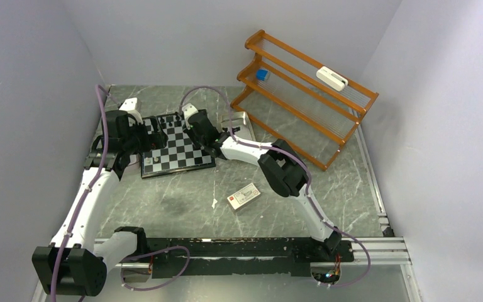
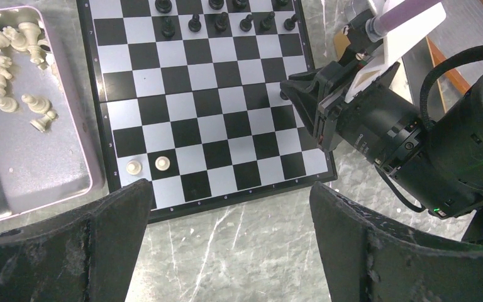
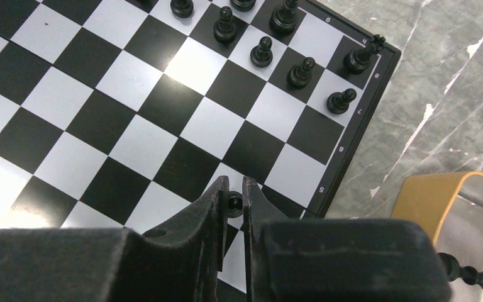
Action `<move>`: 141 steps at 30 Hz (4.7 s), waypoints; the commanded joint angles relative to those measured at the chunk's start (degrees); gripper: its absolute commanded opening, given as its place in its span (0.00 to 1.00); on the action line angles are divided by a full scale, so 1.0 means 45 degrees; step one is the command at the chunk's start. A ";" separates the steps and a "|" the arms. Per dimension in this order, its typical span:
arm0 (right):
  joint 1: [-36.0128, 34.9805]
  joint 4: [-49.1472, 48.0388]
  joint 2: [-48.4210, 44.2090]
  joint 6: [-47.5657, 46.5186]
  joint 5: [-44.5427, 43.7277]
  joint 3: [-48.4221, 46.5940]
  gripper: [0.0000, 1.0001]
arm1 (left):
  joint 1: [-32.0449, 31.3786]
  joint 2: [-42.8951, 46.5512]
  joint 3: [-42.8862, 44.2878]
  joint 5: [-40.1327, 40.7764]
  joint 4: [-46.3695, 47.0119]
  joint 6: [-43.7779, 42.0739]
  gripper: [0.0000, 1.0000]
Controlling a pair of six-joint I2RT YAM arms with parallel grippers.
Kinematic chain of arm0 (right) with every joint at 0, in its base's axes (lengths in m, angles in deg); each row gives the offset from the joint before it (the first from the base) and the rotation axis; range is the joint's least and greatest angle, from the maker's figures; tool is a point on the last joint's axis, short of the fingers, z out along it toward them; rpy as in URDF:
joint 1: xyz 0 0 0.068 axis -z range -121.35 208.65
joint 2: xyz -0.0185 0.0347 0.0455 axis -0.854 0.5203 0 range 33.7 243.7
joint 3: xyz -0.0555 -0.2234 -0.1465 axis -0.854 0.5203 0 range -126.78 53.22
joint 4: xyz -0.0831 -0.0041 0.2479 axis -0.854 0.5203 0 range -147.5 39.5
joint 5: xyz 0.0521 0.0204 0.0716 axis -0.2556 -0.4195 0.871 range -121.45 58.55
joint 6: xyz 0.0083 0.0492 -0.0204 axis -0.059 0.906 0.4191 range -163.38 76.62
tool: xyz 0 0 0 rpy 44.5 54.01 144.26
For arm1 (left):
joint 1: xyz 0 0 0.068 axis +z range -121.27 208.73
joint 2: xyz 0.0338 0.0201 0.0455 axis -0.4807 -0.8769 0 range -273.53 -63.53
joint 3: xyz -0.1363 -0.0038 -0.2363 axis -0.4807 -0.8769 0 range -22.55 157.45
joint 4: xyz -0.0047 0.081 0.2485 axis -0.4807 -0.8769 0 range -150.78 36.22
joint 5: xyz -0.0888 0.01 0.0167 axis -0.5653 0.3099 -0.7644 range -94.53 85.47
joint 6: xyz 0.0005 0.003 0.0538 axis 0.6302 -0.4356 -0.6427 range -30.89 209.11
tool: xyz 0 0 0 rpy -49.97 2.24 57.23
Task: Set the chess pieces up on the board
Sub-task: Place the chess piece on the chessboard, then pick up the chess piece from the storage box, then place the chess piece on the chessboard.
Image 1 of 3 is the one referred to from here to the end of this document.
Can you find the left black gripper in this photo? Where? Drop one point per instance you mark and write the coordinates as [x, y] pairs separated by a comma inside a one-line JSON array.
[[156, 140]]

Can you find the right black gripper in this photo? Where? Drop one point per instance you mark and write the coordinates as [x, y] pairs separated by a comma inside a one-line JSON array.
[[188, 131]]

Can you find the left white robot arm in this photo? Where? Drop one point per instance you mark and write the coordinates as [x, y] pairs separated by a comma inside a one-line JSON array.
[[71, 264]]

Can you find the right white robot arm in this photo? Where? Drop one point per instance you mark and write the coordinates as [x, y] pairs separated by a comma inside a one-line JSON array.
[[284, 171]]

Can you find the tin box black pieces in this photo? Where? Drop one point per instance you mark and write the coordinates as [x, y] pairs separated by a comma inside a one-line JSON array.
[[239, 123]]

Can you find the black white chessboard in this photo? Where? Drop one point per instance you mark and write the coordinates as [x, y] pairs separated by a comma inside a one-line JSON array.
[[180, 155]]

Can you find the white red card box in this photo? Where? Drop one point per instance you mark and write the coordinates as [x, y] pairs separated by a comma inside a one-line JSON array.
[[243, 197]]

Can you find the blue block on rack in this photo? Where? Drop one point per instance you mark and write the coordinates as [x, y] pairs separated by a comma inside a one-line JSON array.
[[262, 74]]

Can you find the orange wooden rack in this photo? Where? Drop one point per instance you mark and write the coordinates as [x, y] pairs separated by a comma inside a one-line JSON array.
[[294, 105]]

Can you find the white device on rack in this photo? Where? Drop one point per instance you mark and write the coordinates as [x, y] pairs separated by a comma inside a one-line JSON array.
[[331, 78]]

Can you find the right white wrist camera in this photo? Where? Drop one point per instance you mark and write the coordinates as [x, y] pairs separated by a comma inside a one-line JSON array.
[[189, 110]]

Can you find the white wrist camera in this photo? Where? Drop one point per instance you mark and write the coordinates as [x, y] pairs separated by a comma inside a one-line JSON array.
[[132, 106], [189, 110]]

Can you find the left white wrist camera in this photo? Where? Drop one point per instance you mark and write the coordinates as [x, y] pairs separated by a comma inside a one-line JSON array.
[[132, 106]]

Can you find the black mounting base plate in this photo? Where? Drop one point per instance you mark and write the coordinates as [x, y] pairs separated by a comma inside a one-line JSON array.
[[179, 261]]

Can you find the aluminium rail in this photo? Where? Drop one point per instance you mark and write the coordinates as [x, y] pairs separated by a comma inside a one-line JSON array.
[[368, 250]]

